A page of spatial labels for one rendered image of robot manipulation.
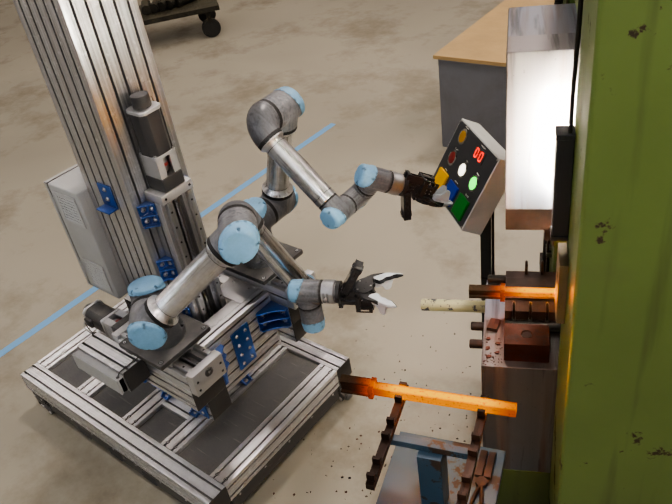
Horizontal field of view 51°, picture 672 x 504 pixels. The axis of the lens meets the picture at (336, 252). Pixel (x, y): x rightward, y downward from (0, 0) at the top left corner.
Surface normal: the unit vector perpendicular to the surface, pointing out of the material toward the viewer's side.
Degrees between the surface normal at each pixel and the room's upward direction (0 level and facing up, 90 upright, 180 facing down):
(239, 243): 86
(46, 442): 0
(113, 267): 90
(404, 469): 0
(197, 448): 0
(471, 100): 90
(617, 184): 90
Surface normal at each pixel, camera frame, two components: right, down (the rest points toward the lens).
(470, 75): -0.56, 0.54
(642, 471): -0.21, 0.59
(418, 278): -0.14, -0.80
